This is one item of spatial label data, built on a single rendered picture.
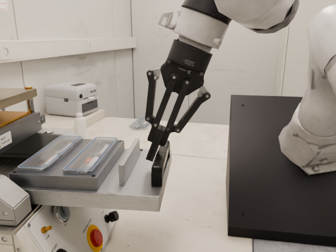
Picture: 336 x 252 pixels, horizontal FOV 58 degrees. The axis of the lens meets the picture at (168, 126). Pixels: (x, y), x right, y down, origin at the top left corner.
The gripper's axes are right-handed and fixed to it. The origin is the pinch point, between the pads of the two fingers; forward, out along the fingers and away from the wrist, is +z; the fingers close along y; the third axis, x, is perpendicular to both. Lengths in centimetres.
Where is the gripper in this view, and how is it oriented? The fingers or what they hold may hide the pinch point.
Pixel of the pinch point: (155, 143)
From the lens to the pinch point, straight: 60.8
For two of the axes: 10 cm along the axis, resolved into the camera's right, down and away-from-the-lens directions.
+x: 0.8, -3.0, 9.5
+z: -3.5, 8.9, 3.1
